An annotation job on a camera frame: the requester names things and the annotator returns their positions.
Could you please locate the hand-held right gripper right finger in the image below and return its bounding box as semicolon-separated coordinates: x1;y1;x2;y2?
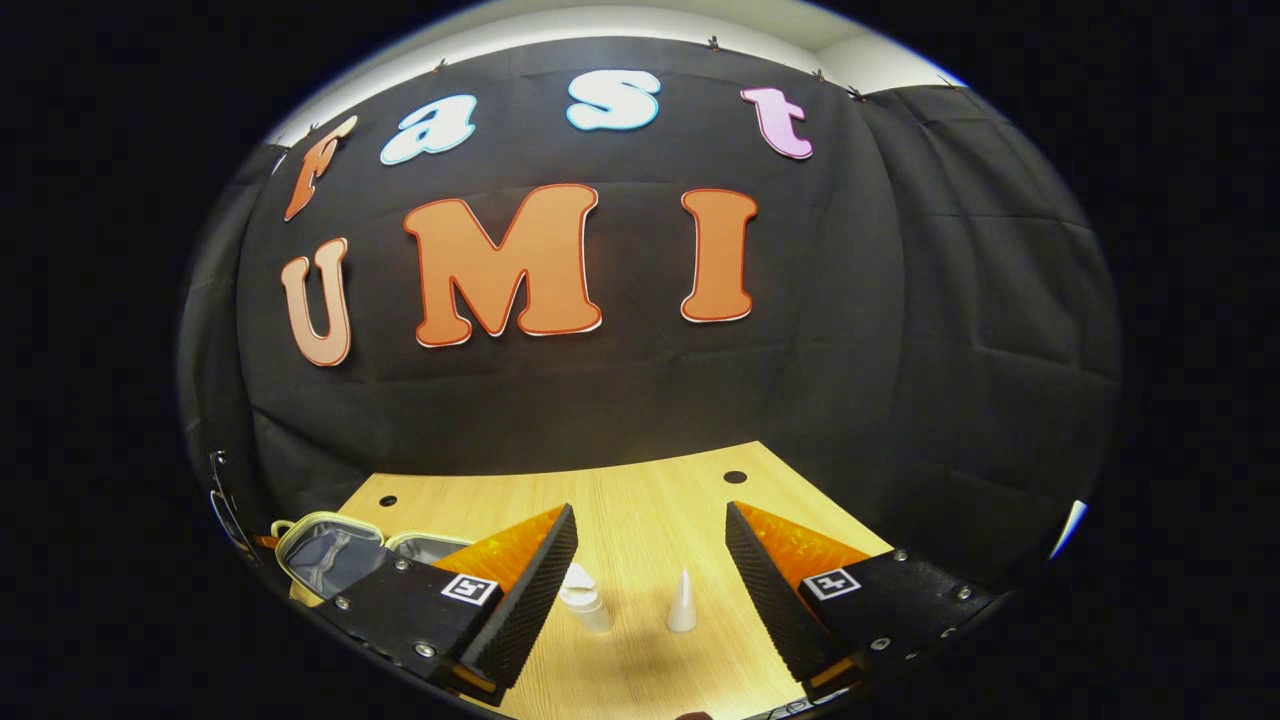
724;500;1002;703

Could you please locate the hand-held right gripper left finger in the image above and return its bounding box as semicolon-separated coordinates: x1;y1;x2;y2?
316;502;580;706

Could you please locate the white pump bottle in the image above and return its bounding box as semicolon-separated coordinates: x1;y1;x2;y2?
558;562;614;634

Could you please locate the white squeeze tube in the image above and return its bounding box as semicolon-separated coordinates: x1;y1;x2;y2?
666;567;698;634

